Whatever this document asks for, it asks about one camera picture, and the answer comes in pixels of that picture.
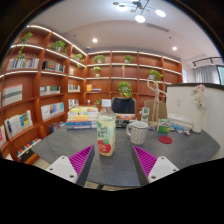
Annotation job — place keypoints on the orange wooden shelf unit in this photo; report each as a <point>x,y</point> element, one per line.
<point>36,86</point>

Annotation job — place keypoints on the white vase with pale flowers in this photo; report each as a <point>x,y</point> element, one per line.
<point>198,116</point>

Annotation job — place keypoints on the small green and white box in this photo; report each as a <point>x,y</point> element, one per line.
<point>164,126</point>

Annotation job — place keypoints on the recessed ceiling lights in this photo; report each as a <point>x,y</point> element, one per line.
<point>95,40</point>

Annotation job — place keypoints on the flat round red coaster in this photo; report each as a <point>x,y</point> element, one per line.
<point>165,139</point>

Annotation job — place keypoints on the green and white drink carton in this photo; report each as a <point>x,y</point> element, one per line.
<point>145,115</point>

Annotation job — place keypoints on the grey curtain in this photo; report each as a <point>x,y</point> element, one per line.
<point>206,75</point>

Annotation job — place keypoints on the stack of colourful books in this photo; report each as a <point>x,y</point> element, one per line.
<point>81,118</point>

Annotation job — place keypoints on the white wall socket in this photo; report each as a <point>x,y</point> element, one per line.
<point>179,101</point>

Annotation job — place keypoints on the wooden artist mannequin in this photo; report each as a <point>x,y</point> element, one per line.
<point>156,100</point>

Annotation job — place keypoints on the window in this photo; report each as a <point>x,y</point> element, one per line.
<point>221,76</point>

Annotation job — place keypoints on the clear drink bottle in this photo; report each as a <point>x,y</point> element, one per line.
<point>106,133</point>

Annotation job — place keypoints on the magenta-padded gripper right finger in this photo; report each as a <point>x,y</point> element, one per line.
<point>160,167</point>

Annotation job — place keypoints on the branched ceiling lamp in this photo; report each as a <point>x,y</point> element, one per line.
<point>140,17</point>

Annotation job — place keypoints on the ceiling air vent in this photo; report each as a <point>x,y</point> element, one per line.
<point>157,27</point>

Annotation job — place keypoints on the black ceiling track rail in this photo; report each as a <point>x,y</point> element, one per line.
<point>206,59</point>

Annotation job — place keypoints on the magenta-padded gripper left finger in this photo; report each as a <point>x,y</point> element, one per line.
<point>63,168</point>

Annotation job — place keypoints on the white mug, grey triangle pattern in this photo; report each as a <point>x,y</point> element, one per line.
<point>138,133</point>

